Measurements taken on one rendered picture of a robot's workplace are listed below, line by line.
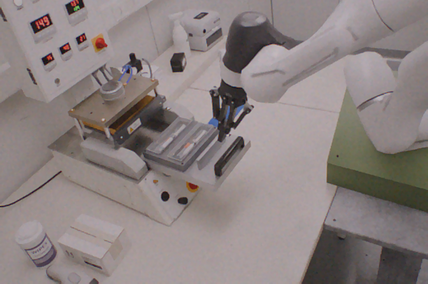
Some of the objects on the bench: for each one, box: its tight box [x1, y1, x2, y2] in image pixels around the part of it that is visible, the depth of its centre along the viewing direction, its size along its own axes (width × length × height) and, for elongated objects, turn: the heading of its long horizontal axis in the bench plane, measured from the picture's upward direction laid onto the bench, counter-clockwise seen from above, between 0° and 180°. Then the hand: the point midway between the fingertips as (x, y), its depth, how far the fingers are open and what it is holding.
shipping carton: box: [57, 214, 132, 276], centre depth 127 cm, size 19×13×9 cm
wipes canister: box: [15, 220, 58, 269], centre depth 126 cm, size 9×9×15 cm
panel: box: [143, 169, 202, 222], centre depth 140 cm, size 2×30×19 cm, turn 159°
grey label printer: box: [169, 8, 224, 51], centre depth 228 cm, size 25×20×17 cm
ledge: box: [149, 35, 227, 103], centre depth 214 cm, size 30×84×4 cm, turn 163°
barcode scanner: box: [46, 264, 99, 284], centre depth 118 cm, size 20×8×8 cm, turn 73°
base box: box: [51, 149, 173, 226], centre depth 154 cm, size 54×38×17 cm
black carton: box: [169, 52, 187, 73], centre depth 210 cm, size 6×9×7 cm
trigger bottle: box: [168, 11, 191, 59], centre depth 215 cm, size 9×8×25 cm
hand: (223, 130), depth 116 cm, fingers closed
